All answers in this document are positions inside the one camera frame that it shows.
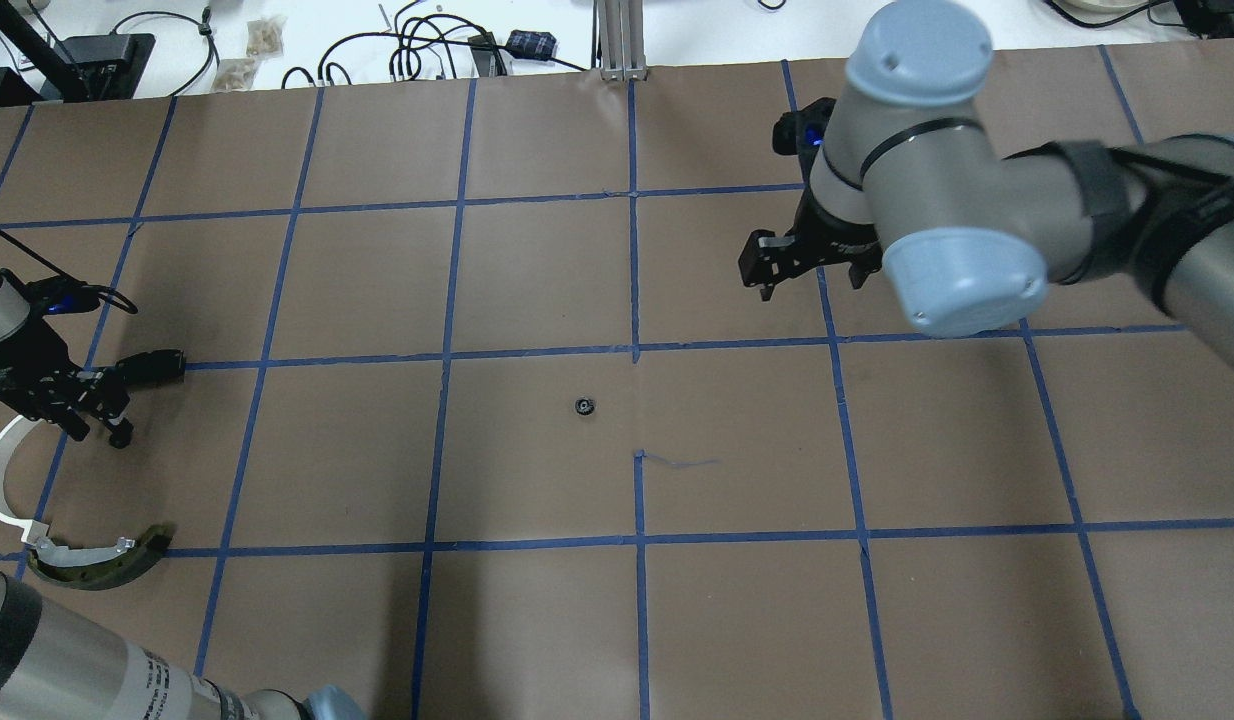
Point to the dark green curved part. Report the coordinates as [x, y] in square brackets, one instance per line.
[100, 568]

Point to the black power adapter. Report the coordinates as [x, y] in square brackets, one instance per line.
[531, 45]

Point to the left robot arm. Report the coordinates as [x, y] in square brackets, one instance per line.
[55, 664]

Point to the aluminium frame post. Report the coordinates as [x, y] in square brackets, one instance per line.
[619, 45]

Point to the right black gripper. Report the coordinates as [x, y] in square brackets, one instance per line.
[829, 238]

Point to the black camera stand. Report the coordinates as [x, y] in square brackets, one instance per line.
[82, 68]

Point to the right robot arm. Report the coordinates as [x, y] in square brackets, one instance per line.
[900, 177]

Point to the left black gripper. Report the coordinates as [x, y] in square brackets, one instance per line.
[19, 358]

